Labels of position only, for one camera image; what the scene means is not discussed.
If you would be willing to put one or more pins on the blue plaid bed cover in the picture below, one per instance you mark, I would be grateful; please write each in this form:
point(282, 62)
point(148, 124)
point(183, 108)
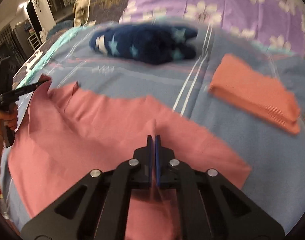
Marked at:
point(277, 158)

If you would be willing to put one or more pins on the person's left hand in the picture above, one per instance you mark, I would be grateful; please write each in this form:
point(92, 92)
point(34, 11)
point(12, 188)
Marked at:
point(9, 119)

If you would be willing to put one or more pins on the navy star fleece blanket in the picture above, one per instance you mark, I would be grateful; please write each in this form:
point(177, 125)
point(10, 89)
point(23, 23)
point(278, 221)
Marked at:
point(147, 42)

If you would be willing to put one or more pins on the beige knitted garment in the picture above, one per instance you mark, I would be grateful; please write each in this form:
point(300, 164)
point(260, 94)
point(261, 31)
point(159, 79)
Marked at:
point(81, 12)

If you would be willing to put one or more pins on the dark tree-print pillow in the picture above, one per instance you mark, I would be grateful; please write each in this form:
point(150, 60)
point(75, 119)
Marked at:
point(101, 11)

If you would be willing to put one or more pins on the folded orange garment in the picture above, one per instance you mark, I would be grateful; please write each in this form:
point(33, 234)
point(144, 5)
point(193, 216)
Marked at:
point(235, 82)

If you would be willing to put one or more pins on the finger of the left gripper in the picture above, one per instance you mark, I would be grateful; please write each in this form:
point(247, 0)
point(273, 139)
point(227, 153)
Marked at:
point(14, 95)

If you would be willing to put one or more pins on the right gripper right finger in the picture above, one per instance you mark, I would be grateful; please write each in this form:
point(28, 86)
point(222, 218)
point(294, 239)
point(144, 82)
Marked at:
point(209, 205)

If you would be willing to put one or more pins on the purple floral pillow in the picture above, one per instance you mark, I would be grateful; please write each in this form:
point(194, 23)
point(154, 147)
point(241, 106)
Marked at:
point(274, 24)

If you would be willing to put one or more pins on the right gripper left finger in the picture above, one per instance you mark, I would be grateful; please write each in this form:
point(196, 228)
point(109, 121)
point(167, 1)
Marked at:
point(97, 206)

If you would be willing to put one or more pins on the pink long-sleeve shirt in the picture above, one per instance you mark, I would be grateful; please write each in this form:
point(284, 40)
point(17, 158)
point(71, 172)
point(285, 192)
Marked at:
point(68, 131)

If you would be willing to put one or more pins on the dark unicorn print bedsheet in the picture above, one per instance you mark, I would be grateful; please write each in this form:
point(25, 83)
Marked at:
point(42, 56)

